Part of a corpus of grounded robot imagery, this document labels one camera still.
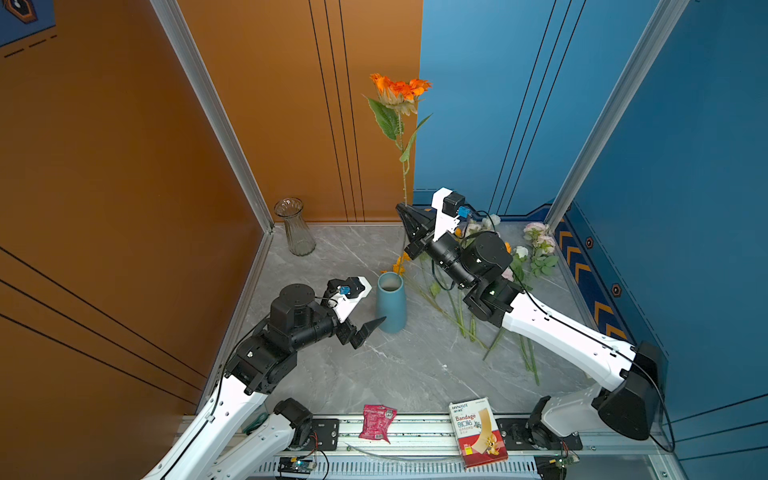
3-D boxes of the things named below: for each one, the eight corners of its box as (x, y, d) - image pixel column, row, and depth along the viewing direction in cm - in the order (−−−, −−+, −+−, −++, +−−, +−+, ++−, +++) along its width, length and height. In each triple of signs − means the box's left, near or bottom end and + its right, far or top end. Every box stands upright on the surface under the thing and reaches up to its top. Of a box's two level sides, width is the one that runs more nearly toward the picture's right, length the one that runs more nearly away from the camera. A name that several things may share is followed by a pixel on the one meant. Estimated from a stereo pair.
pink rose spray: (532, 275, 104) (536, 268, 101) (522, 228, 119) (525, 221, 116) (559, 277, 104) (563, 271, 101) (545, 230, 118) (549, 223, 115)
